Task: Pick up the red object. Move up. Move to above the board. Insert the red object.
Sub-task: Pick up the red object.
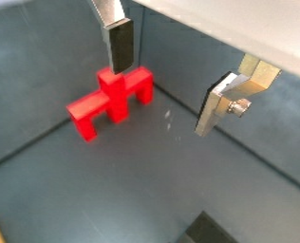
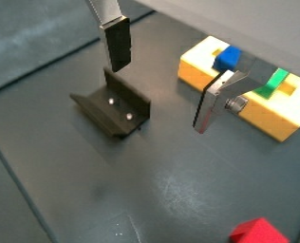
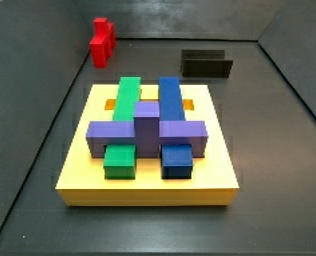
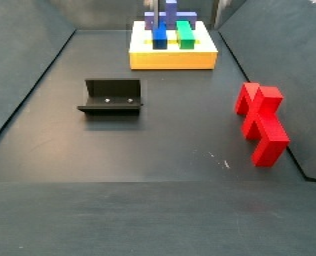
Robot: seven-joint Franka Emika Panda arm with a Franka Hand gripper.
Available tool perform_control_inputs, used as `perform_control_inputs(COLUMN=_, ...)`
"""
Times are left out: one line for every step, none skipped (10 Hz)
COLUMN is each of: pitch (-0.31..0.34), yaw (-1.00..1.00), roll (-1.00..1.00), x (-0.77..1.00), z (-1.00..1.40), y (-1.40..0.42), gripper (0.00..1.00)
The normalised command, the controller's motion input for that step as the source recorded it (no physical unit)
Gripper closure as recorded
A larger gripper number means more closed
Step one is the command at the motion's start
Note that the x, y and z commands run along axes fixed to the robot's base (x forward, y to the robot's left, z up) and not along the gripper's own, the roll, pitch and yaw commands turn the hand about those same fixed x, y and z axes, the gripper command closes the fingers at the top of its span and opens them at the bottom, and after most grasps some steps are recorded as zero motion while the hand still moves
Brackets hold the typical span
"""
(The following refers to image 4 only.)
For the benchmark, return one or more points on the red cross-shaped block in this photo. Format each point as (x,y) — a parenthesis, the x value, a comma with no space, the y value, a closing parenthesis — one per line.
(257,104)

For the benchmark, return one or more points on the yellow wooden base board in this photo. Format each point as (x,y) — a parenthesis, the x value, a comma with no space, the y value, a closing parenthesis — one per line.
(173,58)

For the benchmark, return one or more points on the blue rectangular bar block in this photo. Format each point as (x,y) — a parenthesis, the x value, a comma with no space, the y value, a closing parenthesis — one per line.
(159,37)

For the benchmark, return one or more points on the green rectangular bar block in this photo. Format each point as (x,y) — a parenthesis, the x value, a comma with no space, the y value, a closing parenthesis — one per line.
(185,35)

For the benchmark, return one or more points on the purple cross-shaped block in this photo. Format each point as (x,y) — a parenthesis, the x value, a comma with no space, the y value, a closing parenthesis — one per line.
(170,16)

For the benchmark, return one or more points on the black angled bracket holder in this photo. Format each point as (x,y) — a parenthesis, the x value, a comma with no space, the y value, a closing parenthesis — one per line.
(113,95)

